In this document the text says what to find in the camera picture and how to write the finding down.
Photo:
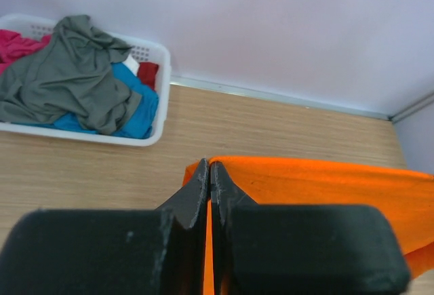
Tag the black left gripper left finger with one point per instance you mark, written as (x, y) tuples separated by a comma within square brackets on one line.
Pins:
[(158, 251)]

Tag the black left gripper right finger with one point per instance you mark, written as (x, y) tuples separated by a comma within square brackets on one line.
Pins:
[(300, 249)]

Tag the orange t shirt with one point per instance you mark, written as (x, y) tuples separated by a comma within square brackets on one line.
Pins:
[(405, 197)]

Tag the blue t shirt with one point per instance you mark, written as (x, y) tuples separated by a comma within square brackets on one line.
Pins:
[(139, 126)]

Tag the dark red t shirt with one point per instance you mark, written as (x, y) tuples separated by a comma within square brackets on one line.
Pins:
[(147, 73)]

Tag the white garment in basket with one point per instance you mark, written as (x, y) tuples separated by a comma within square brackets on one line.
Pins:
[(131, 63)]

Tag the grey t shirt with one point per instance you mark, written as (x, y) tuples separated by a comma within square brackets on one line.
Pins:
[(72, 74)]

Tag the pink t shirt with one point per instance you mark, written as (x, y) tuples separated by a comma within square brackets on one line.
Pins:
[(14, 47)]

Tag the white plastic laundry basket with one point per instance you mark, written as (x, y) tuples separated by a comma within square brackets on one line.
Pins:
[(142, 50)]

